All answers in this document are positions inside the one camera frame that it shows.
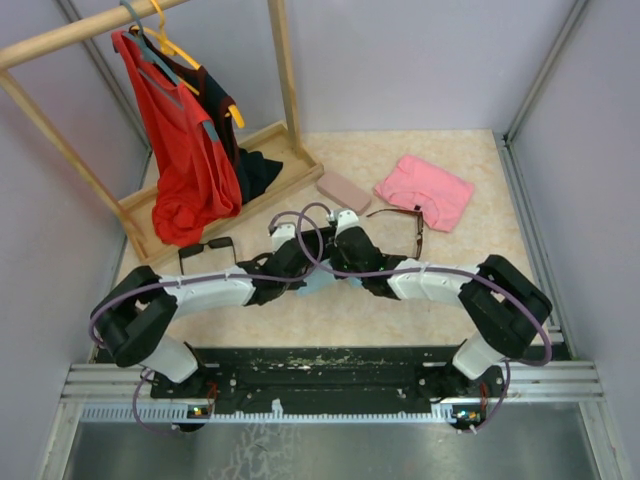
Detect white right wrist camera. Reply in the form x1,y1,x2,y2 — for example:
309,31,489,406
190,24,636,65
327,208,360,236

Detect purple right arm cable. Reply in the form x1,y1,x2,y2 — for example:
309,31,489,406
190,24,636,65
297,202,554,434

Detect dark navy garment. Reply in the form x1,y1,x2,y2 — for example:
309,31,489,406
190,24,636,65
164,54,285,206

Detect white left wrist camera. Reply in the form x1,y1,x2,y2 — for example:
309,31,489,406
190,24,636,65
270,222,296,251

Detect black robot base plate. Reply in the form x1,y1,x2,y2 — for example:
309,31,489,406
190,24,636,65
132,347,511,432

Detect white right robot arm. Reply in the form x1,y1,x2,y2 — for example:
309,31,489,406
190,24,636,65
331,226,553,396

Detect yellow clothes hanger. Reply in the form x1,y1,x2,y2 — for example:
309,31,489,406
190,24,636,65
137,0,246,129

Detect pink folded t-shirt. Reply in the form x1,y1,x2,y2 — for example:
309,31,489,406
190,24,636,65
374,155,475,233

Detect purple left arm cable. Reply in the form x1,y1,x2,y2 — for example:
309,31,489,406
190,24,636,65
88,211,324,437

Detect black glasses case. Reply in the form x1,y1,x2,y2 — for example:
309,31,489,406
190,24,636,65
296,226,336,262

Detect grey clothes hanger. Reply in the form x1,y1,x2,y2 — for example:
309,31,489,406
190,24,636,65
111,1,222,154

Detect pink glasses case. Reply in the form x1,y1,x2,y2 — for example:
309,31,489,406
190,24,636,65
316,171,372,215

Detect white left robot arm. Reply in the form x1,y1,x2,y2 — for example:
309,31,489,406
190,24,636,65
90,240,310,397

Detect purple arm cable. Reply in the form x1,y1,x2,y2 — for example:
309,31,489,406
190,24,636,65
88,211,324,437
297,202,554,434

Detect red tank top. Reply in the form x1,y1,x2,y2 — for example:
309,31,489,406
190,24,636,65
110,30,244,247

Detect light blue cleaning cloth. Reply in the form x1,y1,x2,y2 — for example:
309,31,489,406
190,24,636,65
296,271,362,297

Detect tortoiseshell brown sunglasses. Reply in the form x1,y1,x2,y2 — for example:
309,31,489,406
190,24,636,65
365,208,425,260

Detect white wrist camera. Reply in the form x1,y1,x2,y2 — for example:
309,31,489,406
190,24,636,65
270,222,296,251
327,208,360,236

